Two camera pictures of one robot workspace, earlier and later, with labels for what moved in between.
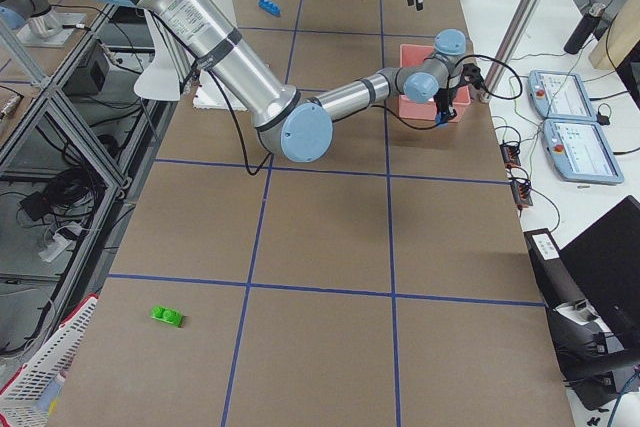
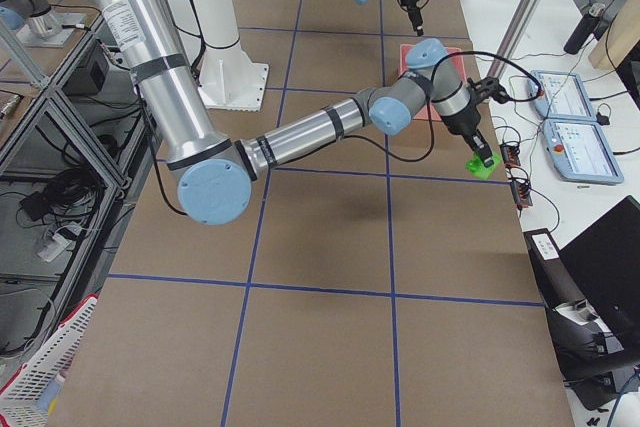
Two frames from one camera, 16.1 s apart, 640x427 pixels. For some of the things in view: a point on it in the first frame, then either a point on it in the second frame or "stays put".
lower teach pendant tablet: x=579 y=151 stays put
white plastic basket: x=23 y=392 stays put
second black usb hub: x=521 y=194 stays put
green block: x=168 y=315 -> x=478 y=167
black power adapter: x=36 y=205 stays put
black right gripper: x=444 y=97 -> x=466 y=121
